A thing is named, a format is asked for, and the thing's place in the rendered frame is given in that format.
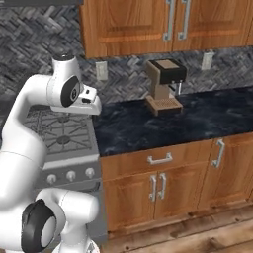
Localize wooden base cupboard door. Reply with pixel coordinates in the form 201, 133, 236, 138
197, 132, 253, 211
102, 171, 159, 232
153, 160, 210, 221

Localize grey range hood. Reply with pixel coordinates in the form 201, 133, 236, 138
0, 0, 84, 7

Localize silver base cupboard handle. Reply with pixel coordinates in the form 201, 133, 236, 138
156, 172, 168, 201
211, 138, 226, 169
148, 174, 158, 203

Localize wooden wall cupboard door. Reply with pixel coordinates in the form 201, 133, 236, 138
79, 0, 175, 59
172, 0, 253, 52

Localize wooden drawer front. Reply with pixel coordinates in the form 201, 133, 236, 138
100, 139, 214, 182

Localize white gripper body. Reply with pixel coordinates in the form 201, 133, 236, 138
50, 94, 103, 117

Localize silver wall cupboard handle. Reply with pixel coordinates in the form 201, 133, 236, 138
177, 0, 193, 42
162, 0, 176, 42

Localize grey stove knob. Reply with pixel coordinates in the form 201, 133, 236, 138
45, 173, 57, 185
84, 167, 96, 179
65, 170, 77, 182

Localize white wall outlet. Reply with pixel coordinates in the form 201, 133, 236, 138
201, 50, 214, 71
95, 60, 109, 82

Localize silver drawer handle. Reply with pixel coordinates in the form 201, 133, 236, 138
146, 151, 174, 166

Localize grey gas stove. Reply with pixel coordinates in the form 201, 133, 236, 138
0, 104, 109, 245

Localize tan and black coffee machine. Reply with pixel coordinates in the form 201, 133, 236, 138
144, 58, 188, 117

